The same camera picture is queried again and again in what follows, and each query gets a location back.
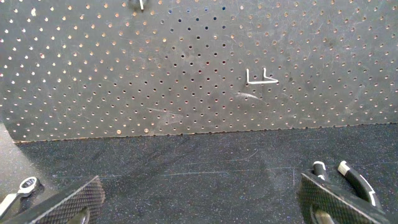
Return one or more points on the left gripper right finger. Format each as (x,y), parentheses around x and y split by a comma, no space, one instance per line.
(329,199)

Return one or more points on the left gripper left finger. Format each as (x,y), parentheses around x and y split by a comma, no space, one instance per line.
(77,196)

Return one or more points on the black pegboard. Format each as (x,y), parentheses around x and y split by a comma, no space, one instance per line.
(199,102)

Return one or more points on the black and white pliers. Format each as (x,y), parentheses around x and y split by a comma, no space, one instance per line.
(357,183)

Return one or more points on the wrench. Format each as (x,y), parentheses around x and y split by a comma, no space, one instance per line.
(9,200)

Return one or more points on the metal hook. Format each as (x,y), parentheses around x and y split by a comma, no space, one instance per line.
(141,4)
(259,82)

